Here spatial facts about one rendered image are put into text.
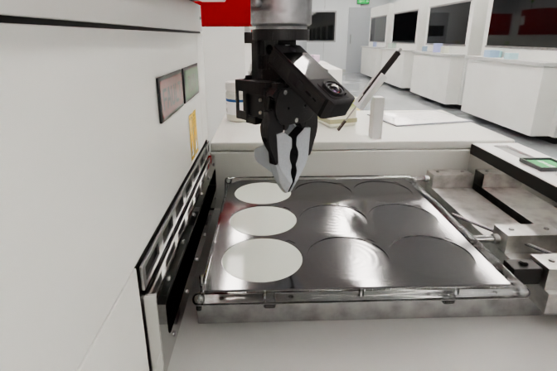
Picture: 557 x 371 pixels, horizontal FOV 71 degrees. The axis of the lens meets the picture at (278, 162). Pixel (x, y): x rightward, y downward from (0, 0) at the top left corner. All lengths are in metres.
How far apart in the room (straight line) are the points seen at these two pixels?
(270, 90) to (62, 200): 0.29
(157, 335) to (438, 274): 0.32
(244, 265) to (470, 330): 0.29
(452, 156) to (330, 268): 0.46
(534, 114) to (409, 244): 4.75
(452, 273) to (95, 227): 0.39
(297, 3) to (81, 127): 0.29
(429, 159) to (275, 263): 0.47
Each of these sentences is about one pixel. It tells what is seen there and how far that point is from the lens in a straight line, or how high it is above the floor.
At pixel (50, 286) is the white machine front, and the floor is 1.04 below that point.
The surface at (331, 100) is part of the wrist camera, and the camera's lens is 0.42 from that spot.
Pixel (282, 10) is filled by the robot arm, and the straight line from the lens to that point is 0.47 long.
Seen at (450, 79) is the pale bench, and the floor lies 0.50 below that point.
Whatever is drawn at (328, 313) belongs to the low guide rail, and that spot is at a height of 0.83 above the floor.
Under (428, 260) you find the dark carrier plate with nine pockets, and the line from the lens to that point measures 0.53.
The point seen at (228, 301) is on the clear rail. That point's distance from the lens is 0.44.
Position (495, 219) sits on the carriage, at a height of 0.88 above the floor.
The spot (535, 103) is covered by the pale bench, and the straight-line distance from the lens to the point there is 5.25.
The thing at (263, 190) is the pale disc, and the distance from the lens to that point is 0.70.
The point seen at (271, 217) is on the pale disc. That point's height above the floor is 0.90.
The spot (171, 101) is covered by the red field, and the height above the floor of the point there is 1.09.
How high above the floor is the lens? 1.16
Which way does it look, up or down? 18 degrees down
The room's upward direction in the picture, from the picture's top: straight up
